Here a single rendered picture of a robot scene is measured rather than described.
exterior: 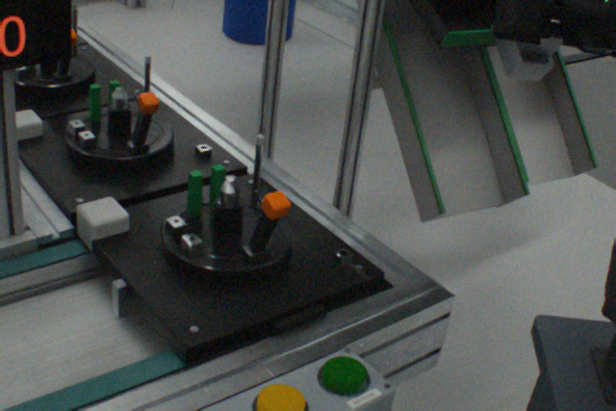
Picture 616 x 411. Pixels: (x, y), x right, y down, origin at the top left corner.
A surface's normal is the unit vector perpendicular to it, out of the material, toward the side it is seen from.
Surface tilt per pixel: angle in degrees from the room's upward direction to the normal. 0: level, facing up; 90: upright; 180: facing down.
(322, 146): 0
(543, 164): 45
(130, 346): 0
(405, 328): 90
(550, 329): 0
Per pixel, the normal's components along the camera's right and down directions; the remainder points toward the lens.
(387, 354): 0.61, 0.44
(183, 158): 0.11, -0.87
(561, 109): -0.88, 0.14
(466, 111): 0.40, -0.28
